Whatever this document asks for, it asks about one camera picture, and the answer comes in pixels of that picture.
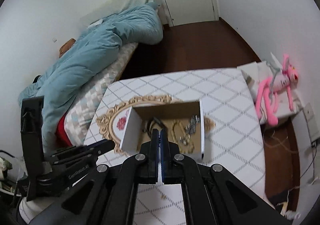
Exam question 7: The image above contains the checkered bed sheet mattress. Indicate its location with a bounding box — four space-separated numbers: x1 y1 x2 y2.
62 43 138 146

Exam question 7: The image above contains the patterned white tablecloth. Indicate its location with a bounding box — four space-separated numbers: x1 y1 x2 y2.
85 68 275 224

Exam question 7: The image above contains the pink panther plush toy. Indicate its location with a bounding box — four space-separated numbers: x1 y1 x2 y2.
255 53 299 127

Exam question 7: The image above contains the red bedding under mattress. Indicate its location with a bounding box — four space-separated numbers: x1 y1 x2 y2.
55 114 72 148

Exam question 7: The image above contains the brown plush item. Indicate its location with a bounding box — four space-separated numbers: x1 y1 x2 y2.
59 38 76 58

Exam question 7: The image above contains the silver chain bracelet in box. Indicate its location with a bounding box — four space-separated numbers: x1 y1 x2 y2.
184 114 201 136

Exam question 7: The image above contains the white cardboard box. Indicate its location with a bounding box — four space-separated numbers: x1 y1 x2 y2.
112 101 205 161

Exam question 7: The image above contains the teal duvet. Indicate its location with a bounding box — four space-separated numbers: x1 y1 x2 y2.
18 2 163 152

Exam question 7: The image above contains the white power strip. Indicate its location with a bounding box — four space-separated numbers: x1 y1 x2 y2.
303 102 319 184

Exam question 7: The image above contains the white side box stand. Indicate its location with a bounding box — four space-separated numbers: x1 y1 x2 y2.
237 54 303 127

